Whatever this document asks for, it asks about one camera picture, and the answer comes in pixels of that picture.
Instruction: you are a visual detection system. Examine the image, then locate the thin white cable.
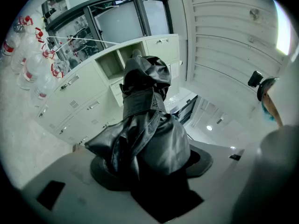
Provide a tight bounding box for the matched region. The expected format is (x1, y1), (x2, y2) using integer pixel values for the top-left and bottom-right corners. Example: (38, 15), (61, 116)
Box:
(48, 35), (119, 53)

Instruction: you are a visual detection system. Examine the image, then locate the clear water jug red cap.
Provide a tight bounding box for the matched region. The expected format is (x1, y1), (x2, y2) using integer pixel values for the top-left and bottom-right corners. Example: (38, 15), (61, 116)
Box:
(16, 49), (56, 91)
(0, 15), (34, 67)
(10, 28), (45, 76)
(29, 63), (64, 107)

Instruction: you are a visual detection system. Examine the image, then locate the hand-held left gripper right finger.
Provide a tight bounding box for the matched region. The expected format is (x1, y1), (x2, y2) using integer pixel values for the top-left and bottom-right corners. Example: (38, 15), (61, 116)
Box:
(186, 145), (214, 178)

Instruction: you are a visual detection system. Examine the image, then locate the dark framed glass partition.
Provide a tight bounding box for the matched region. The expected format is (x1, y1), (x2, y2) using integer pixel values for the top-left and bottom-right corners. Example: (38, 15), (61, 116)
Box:
(41, 0), (174, 70)

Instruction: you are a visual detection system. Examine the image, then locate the person's left forearm grey sleeve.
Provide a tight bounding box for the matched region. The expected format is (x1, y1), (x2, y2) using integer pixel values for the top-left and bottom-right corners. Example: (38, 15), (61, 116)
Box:
(230, 124), (299, 224)

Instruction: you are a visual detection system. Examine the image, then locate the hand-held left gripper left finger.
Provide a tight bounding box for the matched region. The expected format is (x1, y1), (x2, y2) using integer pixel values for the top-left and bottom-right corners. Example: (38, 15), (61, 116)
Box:
(90, 155), (140, 191)

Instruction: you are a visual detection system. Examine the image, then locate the white paper notice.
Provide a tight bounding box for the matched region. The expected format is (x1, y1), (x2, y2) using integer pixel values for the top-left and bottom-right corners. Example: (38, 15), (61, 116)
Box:
(170, 63), (180, 79)

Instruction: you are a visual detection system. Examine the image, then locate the pale grey metal locker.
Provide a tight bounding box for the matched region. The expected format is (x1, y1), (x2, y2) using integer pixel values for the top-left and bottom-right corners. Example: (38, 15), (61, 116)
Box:
(36, 33), (180, 147)

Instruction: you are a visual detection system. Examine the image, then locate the black head-worn camera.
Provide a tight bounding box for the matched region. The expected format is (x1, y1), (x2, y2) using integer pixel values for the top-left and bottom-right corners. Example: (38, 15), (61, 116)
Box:
(247, 70), (264, 88)

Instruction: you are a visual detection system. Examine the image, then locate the bright window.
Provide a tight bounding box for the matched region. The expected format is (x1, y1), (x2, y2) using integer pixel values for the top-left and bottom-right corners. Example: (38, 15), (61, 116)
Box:
(272, 0), (292, 56)

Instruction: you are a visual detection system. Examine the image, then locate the round ceiling smoke detector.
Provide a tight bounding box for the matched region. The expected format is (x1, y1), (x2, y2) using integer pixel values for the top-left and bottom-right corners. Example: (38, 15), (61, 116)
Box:
(249, 8), (261, 21)

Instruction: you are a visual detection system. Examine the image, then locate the dark framed doorway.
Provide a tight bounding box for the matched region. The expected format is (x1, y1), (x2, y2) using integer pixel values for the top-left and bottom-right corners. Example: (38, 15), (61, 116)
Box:
(171, 94), (199, 126)

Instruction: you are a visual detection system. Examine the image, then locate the person's head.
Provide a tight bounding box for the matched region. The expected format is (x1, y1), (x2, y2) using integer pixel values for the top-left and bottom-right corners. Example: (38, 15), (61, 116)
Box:
(256, 77), (284, 128)

